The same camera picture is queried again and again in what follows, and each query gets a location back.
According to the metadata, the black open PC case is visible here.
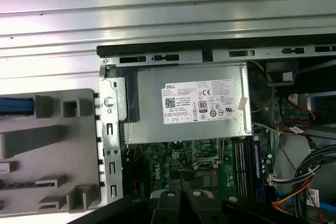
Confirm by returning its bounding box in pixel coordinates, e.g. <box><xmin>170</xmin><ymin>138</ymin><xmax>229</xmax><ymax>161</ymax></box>
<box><xmin>96</xmin><ymin>34</ymin><xmax>336</xmax><ymax>224</ymax></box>

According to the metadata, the grey plastic parts rack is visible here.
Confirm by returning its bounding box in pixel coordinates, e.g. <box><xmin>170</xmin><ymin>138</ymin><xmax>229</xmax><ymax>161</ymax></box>
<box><xmin>0</xmin><ymin>87</ymin><xmax>103</xmax><ymax>218</ymax></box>

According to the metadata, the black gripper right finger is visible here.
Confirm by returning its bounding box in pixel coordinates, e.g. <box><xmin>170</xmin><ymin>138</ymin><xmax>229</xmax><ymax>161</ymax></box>
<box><xmin>181</xmin><ymin>172</ymin><xmax>279</xmax><ymax>224</ymax></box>

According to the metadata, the hard disk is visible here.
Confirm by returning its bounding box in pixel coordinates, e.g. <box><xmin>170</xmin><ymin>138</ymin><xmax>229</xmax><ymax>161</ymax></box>
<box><xmin>0</xmin><ymin>96</ymin><xmax>35</xmax><ymax>116</ymax></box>

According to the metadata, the black RAM slot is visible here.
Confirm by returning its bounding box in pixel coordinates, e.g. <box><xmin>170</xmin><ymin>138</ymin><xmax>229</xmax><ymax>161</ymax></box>
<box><xmin>241</xmin><ymin>140</ymin><xmax>249</xmax><ymax>196</ymax></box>
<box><xmin>234</xmin><ymin>140</ymin><xmax>242</xmax><ymax>196</ymax></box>

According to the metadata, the RAM stick with blue label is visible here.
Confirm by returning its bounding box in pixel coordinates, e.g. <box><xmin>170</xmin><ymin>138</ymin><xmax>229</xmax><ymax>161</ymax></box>
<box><xmin>0</xmin><ymin>179</ymin><xmax>37</xmax><ymax>188</ymax></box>

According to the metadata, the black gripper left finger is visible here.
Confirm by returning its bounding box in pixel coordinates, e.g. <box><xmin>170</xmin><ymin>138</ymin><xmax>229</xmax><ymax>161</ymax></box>
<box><xmin>68</xmin><ymin>170</ymin><xmax>184</xmax><ymax>224</ymax></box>

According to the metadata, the metal socket cover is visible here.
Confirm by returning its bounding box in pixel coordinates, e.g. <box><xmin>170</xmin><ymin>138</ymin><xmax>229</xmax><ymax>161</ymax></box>
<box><xmin>192</xmin><ymin>139</ymin><xmax>227</xmax><ymax>170</ymax></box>

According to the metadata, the black wire bundle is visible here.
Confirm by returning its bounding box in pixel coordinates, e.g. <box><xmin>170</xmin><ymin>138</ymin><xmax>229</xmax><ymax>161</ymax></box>
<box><xmin>292</xmin><ymin>144</ymin><xmax>336</xmax><ymax>224</ymax></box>

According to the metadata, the grey Dell power supply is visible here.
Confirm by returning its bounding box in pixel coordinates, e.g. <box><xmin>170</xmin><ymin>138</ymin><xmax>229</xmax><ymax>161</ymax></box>
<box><xmin>119</xmin><ymin>62</ymin><xmax>253</xmax><ymax>145</ymax></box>

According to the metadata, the orange wire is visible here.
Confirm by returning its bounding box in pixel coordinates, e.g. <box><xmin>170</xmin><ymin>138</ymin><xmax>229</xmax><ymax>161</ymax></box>
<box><xmin>271</xmin><ymin>191</ymin><xmax>302</xmax><ymax>210</ymax></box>

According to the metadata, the green motherboard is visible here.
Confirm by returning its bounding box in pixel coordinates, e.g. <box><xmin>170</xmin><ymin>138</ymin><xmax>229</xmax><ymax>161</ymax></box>
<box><xmin>125</xmin><ymin>132</ymin><xmax>278</xmax><ymax>210</ymax></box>

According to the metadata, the yellow wire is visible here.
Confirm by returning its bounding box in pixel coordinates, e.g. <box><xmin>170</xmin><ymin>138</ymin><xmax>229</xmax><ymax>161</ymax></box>
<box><xmin>248</xmin><ymin>60</ymin><xmax>278</xmax><ymax>112</ymax></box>

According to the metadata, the blue data wire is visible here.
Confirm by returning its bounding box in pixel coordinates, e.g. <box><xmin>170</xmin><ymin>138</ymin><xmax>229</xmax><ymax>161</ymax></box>
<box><xmin>311</xmin><ymin>198</ymin><xmax>336</xmax><ymax>216</ymax></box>

